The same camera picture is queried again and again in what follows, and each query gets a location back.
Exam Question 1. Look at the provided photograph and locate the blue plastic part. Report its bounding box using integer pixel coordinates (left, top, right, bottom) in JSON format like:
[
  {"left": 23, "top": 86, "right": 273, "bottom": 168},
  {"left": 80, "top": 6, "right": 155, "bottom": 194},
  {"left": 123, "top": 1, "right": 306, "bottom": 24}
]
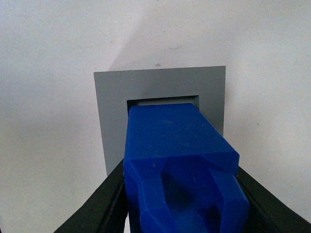
[{"left": 123, "top": 103, "right": 250, "bottom": 233}]

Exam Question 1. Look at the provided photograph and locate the gray square base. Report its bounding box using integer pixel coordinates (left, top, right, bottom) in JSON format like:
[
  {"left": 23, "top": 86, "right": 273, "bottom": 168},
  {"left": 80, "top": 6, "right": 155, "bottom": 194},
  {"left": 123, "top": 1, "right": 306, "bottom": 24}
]
[{"left": 94, "top": 66, "right": 225, "bottom": 174}]

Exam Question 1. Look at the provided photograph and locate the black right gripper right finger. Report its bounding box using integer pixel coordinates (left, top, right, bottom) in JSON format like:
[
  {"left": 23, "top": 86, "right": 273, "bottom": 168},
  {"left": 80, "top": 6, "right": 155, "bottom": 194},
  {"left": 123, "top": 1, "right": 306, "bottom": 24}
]
[{"left": 237, "top": 168, "right": 311, "bottom": 233}]

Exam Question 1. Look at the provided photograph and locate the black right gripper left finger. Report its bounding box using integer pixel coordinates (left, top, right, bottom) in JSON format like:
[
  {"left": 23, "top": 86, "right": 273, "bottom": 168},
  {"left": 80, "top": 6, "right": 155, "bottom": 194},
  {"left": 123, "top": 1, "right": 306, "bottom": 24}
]
[{"left": 56, "top": 162, "right": 128, "bottom": 233}]

